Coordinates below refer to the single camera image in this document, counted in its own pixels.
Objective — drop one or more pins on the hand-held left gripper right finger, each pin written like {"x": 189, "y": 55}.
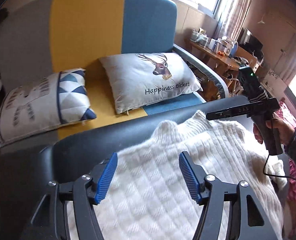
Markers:
{"x": 187, "y": 177}

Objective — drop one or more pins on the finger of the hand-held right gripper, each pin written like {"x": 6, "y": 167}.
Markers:
{"x": 216, "y": 114}

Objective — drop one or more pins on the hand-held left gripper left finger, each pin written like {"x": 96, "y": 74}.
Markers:
{"x": 106, "y": 177}

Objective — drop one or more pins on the white knit sweater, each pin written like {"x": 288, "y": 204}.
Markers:
{"x": 150, "y": 192}

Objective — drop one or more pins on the person's right hand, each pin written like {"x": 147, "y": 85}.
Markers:
{"x": 286, "y": 130}

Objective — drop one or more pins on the white leaf print box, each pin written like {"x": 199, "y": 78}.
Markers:
{"x": 275, "y": 80}

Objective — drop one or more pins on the small desk fan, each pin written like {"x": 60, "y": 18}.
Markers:
{"x": 259, "y": 56}

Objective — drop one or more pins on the wooden cabinet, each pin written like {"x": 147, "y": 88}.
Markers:
{"x": 246, "y": 57}

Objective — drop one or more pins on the pink patterned curtain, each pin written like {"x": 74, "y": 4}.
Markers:
{"x": 292, "y": 62}
{"x": 235, "y": 12}

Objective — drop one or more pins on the wooden desk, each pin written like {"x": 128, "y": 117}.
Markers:
{"x": 220, "y": 60}

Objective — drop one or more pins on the blue kettle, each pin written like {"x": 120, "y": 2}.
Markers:
{"x": 234, "y": 48}

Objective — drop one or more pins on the black television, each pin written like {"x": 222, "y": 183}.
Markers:
{"x": 252, "y": 42}

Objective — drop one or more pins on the clear jar with oranges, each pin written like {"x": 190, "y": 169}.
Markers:
{"x": 224, "y": 47}

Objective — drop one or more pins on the glass jar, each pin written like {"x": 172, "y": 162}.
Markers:
{"x": 204, "y": 41}
{"x": 195, "y": 36}

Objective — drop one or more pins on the deer print pillow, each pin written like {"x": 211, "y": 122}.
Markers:
{"x": 138, "y": 80}

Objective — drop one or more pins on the black leather bench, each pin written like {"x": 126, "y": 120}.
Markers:
{"x": 13, "y": 180}

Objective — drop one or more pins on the triangle pattern pillow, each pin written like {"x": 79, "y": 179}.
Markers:
{"x": 38, "y": 105}

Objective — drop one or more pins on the grey yellow blue sofa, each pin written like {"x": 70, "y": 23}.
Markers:
{"x": 88, "y": 30}

